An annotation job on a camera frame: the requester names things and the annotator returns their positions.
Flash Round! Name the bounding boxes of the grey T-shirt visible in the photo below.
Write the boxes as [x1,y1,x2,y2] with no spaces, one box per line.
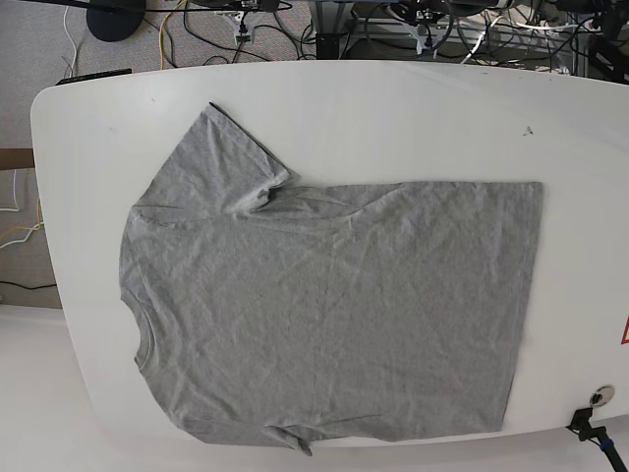
[119,105,543,453]

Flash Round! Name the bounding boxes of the black flat device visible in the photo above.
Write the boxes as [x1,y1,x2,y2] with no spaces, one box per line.
[55,68,133,86]

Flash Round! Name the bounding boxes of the round dark stand base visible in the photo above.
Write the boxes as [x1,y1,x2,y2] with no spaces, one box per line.
[86,0,146,42]

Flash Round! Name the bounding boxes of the red warning sticker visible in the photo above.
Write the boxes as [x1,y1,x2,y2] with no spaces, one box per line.
[620,317,629,345]

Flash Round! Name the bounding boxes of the round silver table grommet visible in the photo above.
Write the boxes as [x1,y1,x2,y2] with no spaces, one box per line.
[590,384,615,408]

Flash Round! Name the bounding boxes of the black table leg post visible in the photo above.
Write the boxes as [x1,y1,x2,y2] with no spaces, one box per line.
[309,1,354,60]

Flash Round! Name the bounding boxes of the yellow cable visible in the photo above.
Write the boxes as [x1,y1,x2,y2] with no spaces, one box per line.
[158,0,190,71]

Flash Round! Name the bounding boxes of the aluminium frame rail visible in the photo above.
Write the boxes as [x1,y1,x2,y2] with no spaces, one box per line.
[352,14,577,54]

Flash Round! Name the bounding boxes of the black clamp with cable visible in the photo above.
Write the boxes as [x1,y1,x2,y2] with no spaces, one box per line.
[566,407,628,472]

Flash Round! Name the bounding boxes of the tangled black cables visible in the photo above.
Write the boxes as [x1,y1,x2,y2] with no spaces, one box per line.
[392,0,629,75]

